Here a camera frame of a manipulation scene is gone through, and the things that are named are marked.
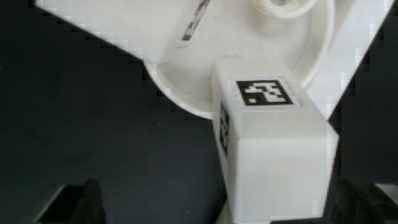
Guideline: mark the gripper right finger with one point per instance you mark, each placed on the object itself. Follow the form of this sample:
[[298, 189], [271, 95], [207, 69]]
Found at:
[[367, 204]]

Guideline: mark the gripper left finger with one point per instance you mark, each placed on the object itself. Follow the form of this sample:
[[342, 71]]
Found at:
[[75, 205]]

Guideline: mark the white stool leg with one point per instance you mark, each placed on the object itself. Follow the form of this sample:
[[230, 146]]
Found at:
[[276, 142], [148, 26]]

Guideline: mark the white right barrier block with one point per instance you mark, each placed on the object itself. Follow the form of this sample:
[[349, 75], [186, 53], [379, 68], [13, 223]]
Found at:
[[360, 19]]

